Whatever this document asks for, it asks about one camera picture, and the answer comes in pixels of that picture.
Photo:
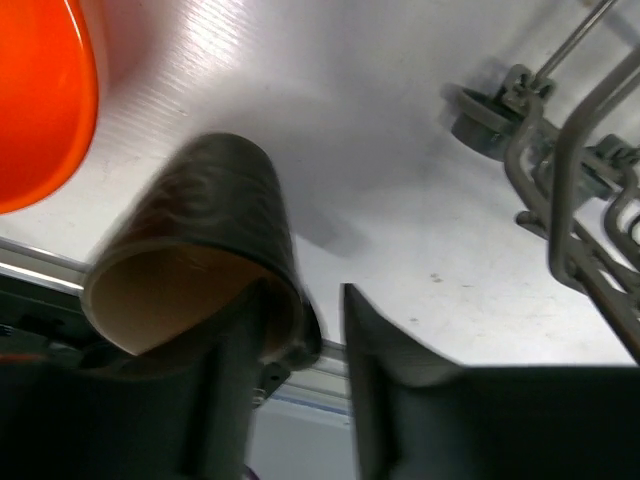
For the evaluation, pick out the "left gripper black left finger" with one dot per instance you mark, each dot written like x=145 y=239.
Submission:
x=139 y=422

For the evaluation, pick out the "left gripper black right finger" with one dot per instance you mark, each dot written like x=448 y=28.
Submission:
x=419 y=415

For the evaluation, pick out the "dark brown mug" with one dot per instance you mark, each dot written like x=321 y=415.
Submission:
x=219 y=201

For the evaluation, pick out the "grey wire dish rack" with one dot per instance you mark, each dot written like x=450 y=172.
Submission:
x=575 y=194

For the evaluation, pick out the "orange bowl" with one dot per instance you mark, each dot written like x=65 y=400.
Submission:
x=53 y=74

